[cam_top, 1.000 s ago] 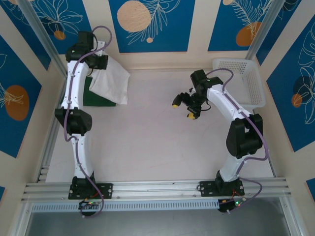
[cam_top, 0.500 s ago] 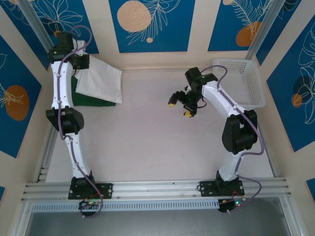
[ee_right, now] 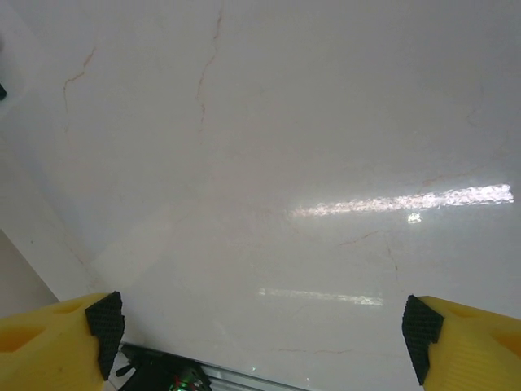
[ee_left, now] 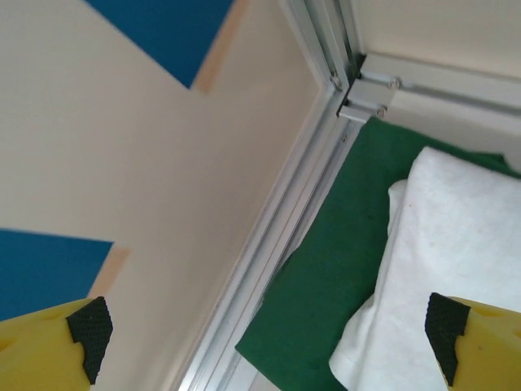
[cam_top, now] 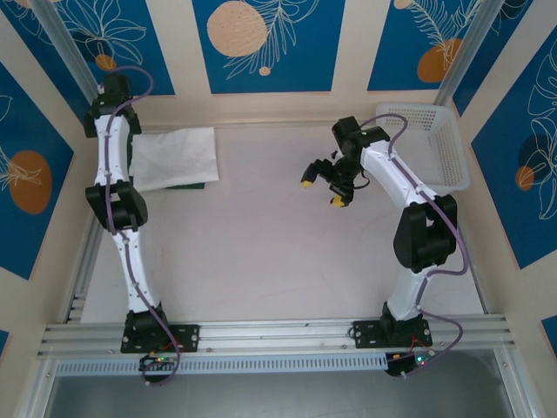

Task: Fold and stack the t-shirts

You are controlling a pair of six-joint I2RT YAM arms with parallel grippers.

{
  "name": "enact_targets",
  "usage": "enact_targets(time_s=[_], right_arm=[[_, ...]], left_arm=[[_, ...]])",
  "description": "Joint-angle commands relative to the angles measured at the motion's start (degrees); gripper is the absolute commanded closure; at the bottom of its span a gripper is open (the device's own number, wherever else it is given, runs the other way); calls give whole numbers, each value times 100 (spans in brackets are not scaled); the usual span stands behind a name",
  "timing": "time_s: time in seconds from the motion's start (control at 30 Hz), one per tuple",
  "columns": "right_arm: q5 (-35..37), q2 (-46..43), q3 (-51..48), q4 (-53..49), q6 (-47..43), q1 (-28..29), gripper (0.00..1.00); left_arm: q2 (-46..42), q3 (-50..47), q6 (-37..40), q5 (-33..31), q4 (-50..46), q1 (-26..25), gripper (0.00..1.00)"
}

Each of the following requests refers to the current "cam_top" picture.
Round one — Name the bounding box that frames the white t-shirt with black print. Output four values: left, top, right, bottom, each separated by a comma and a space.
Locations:
130, 125, 220, 192

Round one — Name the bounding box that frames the white perforated plastic basket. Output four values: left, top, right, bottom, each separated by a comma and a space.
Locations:
374, 102, 472, 192

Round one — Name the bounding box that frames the folded green t-shirt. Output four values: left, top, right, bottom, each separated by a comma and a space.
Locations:
161, 181, 206, 192

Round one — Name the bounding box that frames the small controller circuit board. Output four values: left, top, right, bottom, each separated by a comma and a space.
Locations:
386, 351, 437, 376
138, 353, 182, 372

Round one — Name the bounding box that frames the grey metal plate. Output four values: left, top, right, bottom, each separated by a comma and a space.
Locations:
43, 373, 523, 418

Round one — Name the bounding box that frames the aluminium corner post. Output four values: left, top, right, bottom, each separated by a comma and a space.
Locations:
32, 0, 124, 137
433, 0, 502, 111

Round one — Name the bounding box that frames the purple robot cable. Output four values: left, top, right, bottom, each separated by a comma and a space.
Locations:
362, 113, 470, 380
104, 65, 182, 388

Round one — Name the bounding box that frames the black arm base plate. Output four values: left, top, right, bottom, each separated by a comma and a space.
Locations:
120, 322, 201, 354
352, 320, 434, 349

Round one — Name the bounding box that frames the aluminium profile mounting rail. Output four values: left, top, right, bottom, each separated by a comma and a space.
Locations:
37, 315, 517, 359

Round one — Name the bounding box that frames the grey slotted cable duct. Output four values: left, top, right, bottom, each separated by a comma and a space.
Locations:
55, 352, 391, 376

